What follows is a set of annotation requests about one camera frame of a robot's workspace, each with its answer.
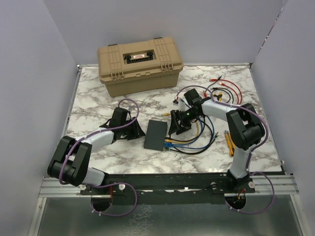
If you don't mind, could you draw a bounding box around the dark grey network switch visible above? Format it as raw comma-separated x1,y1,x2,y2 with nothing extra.
144,119,167,151

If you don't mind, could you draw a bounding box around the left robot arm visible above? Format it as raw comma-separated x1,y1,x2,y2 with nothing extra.
47,107,145,194

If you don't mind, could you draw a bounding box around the long red ethernet cable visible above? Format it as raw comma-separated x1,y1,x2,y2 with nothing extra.
209,78,244,104

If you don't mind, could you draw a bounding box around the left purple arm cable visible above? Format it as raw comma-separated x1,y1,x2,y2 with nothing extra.
59,98,140,217

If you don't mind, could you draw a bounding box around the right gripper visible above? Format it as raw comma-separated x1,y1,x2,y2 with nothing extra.
168,108,200,135

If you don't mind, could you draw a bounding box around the tan plastic toolbox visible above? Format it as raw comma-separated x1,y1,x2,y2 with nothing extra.
97,37,184,97

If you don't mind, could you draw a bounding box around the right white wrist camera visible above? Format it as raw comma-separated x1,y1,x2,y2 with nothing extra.
173,96,189,111

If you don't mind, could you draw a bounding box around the black ethernet cable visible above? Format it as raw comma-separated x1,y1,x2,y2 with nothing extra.
172,115,220,155
205,75,234,102

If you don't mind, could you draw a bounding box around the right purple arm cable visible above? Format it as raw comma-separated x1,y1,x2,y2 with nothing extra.
173,85,276,214

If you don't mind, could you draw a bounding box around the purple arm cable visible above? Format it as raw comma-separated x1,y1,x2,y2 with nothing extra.
173,85,276,214
59,98,140,217

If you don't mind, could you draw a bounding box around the short red ethernet cable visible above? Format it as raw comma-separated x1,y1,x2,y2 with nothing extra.
202,81,243,104

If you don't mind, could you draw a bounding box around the aluminium front rail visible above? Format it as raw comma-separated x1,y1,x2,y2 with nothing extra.
39,175,299,198

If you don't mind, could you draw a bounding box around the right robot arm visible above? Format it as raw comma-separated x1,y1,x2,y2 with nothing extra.
168,89,265,192

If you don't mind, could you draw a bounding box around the yellow ethernet cable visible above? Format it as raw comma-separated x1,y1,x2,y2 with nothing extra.
159,112,205,144

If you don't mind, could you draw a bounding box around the yellow utility knife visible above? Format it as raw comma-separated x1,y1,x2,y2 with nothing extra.
224,130,235,157

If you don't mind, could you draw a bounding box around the black mounting base plate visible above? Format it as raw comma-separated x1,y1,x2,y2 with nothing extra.
87,173,268,210

